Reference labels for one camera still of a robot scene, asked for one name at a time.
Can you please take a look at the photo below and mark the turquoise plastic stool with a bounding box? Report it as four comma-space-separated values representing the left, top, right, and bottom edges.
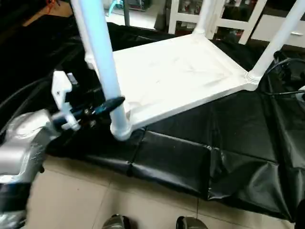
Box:
107, 0, 120, 15

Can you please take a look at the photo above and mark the white glass door cabinet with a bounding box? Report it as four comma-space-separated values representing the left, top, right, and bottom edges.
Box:
169, 0, 267, 44

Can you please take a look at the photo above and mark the black work mat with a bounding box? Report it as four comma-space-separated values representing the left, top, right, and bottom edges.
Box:
0, 19, 305, 222

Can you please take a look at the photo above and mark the grey metal pole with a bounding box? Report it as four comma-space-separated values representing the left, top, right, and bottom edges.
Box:
123, 0, 131, 25

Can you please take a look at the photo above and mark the white drawer unit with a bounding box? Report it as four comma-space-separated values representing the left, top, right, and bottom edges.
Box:
250, 14, 305, 48

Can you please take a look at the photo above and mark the white plastic table leg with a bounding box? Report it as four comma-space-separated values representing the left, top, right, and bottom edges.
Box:
245, 0, 305, 84
71, 0, 132, 141
193, 0, 213, 36

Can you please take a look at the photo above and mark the brown cardboard board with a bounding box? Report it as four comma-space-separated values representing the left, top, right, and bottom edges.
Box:
24, 0, 72, 27

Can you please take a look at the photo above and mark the white plastic table top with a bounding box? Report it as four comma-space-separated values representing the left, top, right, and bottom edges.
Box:
85, 32, 260, 132

